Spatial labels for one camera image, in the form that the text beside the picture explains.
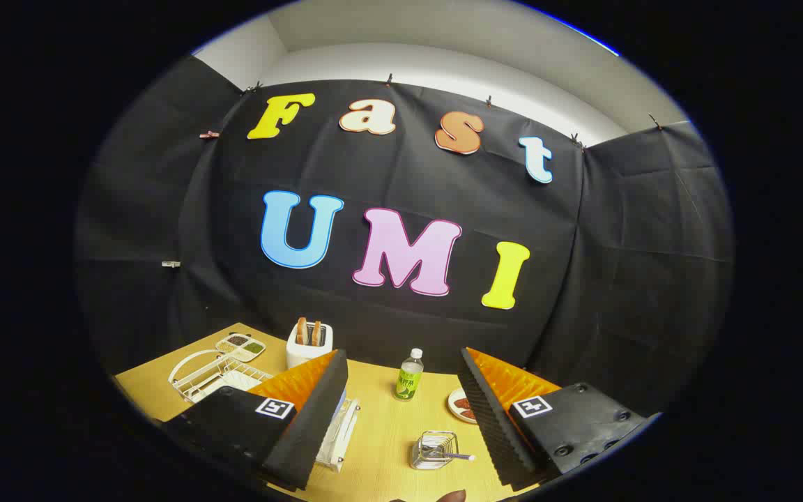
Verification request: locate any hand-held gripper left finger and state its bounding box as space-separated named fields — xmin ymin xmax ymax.
xmin=161 ymin=349 xmax=350 ymax=492

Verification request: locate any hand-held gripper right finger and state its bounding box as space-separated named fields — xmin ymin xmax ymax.
xmin=457 ymin=347 xmax=664 ymax=492

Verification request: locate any metal spoon with checked handle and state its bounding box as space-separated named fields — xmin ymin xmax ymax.
xmin=421 ymin=446 xmax=476 ymax=462

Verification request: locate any metal wire basket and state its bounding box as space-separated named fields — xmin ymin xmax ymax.
xmin=410 ymin=431 xmax=459 ymax=471

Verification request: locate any white wire dish rack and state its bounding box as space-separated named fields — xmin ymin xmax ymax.
xmin=168 ymin=349 xmax=362 ymax=473

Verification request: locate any white round dish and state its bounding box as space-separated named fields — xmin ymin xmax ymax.
xmin=448 ymin=388 xmax=479 ymax=425

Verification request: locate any white toaster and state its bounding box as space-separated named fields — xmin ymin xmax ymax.
xmin=286 ymin=319 xmax=334 ymax=369

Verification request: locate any green label drink bottle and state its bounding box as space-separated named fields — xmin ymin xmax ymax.
xmin=393 ymin=348 xmax=425 ymax=402

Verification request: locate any white divided seasoning tray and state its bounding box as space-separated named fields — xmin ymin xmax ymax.
xmin=215 ymin=333 xmax=267 ymax=362

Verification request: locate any black backdrop cloth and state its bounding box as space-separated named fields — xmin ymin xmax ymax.
xmin=74 ymin=56 xmax=735 ymax=419

